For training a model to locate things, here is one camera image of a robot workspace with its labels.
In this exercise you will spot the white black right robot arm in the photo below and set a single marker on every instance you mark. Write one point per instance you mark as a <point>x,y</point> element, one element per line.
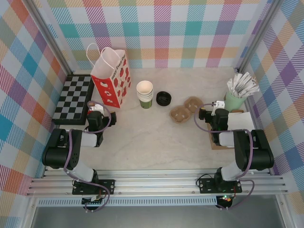
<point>259,154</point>

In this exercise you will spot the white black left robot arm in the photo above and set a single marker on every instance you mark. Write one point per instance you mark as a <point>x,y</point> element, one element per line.
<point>61,152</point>

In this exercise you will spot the tan wooden cube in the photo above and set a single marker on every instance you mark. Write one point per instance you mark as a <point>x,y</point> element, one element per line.
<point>91,103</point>

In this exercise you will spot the black plastic cup lid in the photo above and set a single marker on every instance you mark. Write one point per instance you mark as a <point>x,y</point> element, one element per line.
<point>163,105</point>
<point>163,97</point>
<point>163,102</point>

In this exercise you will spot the mint green holder cup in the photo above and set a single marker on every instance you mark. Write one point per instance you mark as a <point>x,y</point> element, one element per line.
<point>234,104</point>

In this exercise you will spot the white paper napkin stack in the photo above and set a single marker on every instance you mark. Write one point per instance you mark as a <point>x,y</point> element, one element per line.
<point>240,121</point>

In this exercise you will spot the aluminium side rail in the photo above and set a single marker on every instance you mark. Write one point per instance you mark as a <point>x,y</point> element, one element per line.
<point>252,123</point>

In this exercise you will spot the brown pulp cup carrier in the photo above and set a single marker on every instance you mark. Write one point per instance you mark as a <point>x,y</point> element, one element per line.
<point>180,115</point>

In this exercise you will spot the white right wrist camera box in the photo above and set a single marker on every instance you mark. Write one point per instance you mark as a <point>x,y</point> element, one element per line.
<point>218,104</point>

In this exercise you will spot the aluminium frame post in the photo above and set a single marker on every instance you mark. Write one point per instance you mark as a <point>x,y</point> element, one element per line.
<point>257,35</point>
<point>52,40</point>

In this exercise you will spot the black grey chessboard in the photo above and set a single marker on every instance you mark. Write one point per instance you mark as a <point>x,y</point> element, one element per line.
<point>71,99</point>

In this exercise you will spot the red white paper bag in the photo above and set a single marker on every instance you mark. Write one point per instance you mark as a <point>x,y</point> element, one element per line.
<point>107,92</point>

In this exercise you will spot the clipboard with white paper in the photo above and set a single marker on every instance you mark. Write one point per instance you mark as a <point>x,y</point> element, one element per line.
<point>213,142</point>

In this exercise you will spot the white paper sachet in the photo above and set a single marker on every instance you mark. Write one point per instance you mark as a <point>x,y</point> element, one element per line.
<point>243,82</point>
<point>251,92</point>
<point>230,85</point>
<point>249,86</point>
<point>237,82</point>

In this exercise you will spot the grey metal panel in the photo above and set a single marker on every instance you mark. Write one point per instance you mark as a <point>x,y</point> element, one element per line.
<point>154,217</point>

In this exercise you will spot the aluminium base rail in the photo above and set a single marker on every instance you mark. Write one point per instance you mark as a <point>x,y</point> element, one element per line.
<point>154,183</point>

